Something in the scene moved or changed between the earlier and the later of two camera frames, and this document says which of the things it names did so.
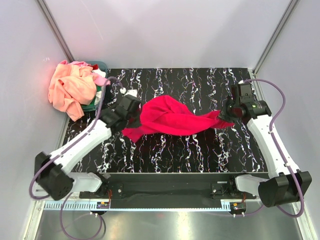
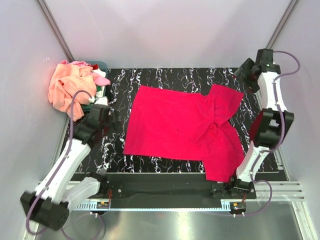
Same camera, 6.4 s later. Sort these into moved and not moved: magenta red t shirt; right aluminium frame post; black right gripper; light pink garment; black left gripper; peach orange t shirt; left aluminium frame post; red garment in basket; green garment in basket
Moved: black left gripper; magenta red t shirt; black right gripper
Not moved: red garment in basket; peach orange t shirt; right aluminium frame post; green garment in basket; light pink garment; left aluminium frame post
